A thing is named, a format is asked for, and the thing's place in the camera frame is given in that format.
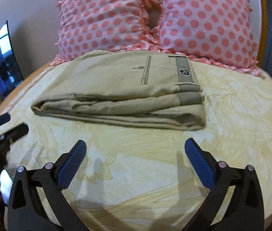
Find beige khaki pants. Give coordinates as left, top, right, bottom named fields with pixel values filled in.
left=31, top=51, right=206, bottom=130

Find black television screen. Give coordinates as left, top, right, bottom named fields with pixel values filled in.
left=0, top=22, right=23, bottom=99

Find cream and orange bedspread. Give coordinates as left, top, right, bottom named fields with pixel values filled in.
left=0, top=62, right=272, bottom=230

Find left polka dot pillow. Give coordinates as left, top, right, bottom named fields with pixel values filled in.
left=51, top=0, right=154, bottom=66

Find polka dot pillow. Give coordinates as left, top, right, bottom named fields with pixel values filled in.
left=51, top=0, right=154, bottom=66
left=150, top=0, right=262, bottom=77

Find right polka dot pillow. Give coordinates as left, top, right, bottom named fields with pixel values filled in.
left=150, top=0, right=262, bottom=77

